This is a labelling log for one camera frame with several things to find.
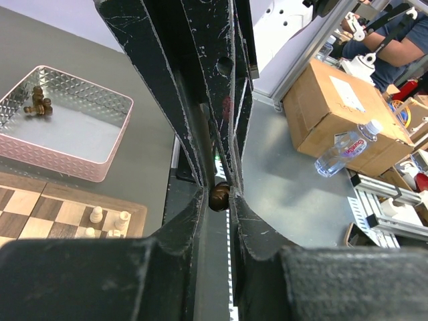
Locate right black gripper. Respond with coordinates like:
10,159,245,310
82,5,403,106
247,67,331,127
94,0,259,191

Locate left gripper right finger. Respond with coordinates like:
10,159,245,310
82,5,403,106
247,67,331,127
230,195,303,320

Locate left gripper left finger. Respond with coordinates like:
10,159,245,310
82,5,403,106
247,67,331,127
143,189,205,320

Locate dark round chess piece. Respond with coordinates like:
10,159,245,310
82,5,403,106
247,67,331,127
209,182,230,212

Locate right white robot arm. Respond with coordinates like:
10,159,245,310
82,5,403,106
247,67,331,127
94,1,316,191

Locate white rook chess piece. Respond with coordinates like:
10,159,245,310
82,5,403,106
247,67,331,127
114,211,131,231

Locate white knight chess piece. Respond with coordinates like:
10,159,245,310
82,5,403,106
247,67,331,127
106,229,122,238

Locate white pawn chess piece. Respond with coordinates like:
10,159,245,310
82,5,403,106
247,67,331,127
84,227,96,238
90,206,103,224

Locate wooden chess board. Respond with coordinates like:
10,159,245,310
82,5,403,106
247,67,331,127
1,173,147,245

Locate dark pieces pile in tin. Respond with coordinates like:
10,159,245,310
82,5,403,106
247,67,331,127
23,86,53,116

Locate pink metal tin tray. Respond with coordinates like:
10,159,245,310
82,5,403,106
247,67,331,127
1,66,134,183

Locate clear plastic water bottle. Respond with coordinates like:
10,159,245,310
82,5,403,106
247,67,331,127
314,120,383,178

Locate brown cardboard box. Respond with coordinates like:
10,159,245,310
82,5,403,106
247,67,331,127
283,59,414,177

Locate person in blue shirt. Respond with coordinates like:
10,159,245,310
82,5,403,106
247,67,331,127
340,15,428,94

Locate white slotted cable duct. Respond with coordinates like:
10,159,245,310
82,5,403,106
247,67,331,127
225,210,239,321

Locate aluminium frame post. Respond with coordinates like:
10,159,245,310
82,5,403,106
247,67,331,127
272,1,356,112

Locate white plastic parts on frame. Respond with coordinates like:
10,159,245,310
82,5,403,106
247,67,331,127
341,53,376,81

